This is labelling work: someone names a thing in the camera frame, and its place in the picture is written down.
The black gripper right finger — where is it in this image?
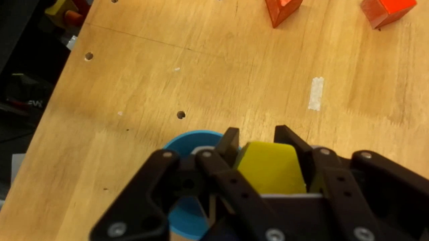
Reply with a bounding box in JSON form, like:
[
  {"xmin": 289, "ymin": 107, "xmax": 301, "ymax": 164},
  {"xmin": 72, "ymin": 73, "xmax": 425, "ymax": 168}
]
[{"xmin": 272, "ymin": 125, "xmax": 429, "ymax": 241}]

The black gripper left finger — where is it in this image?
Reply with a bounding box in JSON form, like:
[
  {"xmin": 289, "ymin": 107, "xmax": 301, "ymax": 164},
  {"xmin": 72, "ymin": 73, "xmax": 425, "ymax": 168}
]
[{"xmin": 88, "ymin": 126, "xmax": 287, "ymax": 241}]

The yellow pentagonal wooden block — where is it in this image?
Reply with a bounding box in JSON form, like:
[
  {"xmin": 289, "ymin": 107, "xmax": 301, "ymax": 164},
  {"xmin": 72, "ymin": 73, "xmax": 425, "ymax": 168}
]
[{"xmin": 234, "ymin": 141, "xmax": 309, "ymax": 196}]

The orange cube block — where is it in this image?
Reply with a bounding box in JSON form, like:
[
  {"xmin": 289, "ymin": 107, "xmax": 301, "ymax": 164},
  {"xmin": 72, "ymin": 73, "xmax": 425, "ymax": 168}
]
[{"xmin": 359, "ymin": 0, "xmax": 418, "ymax": 31}]

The orange triangular prism block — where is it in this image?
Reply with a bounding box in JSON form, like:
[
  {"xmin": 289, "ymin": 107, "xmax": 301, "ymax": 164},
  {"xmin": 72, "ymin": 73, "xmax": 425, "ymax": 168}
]
[{"xmin": 264, "ymin": 0, "xmax": 304, "ymax": 30}]

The white tape strip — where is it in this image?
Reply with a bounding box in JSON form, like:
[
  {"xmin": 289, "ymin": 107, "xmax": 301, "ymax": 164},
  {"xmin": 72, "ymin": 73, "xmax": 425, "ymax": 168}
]
[{"xmin": 307, "ymin": 75, "xmax": 326, "ymax": 113}]

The yellow and orange tool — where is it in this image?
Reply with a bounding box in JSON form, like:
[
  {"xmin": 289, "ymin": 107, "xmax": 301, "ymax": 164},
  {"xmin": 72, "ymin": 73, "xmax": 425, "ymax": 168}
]
[{"xmin": 43, "ymin": 0, "xmax": 88, "ymax": 24}]

